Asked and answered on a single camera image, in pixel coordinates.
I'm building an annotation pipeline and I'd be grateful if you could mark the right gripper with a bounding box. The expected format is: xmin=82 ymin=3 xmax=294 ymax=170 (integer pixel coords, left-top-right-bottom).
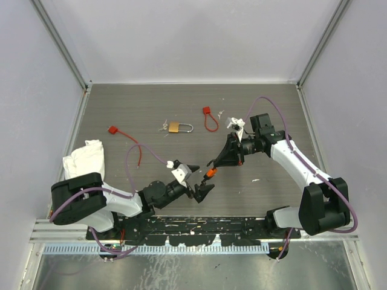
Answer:
xmin=213 ymin=132 xmax=260 ymax=167

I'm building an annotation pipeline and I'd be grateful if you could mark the black orange key bunch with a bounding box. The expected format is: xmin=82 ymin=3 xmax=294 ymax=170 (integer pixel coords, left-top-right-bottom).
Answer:
xmin=200 ymin=159 xmax=218 ymax=185

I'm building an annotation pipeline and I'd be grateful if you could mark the red cable padlock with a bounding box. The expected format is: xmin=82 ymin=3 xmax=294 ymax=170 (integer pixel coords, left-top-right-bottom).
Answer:
xmin=108 ymin=126 xmax=143 ymax=167
xmin=201 ymin=105 xmax=219 ymax=133

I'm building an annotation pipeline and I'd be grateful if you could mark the brass padlock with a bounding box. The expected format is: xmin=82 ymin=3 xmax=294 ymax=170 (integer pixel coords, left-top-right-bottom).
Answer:
xmin=159 ymin=120 xmax=194 ymax=134

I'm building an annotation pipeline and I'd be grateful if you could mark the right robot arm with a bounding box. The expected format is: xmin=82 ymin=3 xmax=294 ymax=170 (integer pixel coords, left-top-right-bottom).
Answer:
xmin=211 ymin=114 xmax=351 ymax=238

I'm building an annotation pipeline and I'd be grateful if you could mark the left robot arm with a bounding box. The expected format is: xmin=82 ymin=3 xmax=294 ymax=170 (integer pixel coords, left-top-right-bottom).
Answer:
xmin=50 ymin=161 xmax=217 ymax=239

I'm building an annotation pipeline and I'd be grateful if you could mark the white cloth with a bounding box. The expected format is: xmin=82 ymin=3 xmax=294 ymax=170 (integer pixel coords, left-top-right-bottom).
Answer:
xmin=62 ymin=140 xmax=105 ymax=180

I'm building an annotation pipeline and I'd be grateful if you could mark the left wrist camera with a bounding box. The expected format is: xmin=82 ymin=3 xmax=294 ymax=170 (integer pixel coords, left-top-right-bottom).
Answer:
xmin=166 ymin=160 xmax=192 ymax=188

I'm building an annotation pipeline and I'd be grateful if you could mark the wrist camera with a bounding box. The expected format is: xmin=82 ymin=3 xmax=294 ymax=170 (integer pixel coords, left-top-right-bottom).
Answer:
xmin=166 ymin=160 xmax=192 ymax=188
xmin=225 ymin=117 xmax=246 ymax=141

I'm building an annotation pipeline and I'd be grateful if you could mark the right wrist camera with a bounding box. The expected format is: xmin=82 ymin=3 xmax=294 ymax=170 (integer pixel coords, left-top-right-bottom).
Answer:
xmin=225 ymin=117 xmax=246 ymax=141

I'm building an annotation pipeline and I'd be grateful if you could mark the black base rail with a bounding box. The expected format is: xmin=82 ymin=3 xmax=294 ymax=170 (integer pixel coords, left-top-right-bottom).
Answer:
xmin=96 ymin=216 xmax=289 ymax=247

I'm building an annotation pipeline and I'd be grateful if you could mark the slotted cable duct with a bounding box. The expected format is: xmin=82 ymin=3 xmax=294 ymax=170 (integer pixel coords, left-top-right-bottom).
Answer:
xmin=42 ymin=242 xmax=270 ymax=255

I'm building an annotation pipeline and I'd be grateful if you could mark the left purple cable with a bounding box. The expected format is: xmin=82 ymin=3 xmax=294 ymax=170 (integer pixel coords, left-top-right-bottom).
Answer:
xmin=50 ymin=144 xmax=175 ymax=224

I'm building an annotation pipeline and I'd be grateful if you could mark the purple cable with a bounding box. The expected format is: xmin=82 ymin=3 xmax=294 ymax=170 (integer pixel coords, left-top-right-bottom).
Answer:
xmin=50 ymin=144 xmax=175 ymax=224
xmin=243 ymin=95 xmax=360 ymax=260

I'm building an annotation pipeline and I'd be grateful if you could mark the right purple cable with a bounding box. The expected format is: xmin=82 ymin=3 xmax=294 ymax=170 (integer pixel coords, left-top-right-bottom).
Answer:
xmin=243 ymin=95 xmax=360 ymax=260

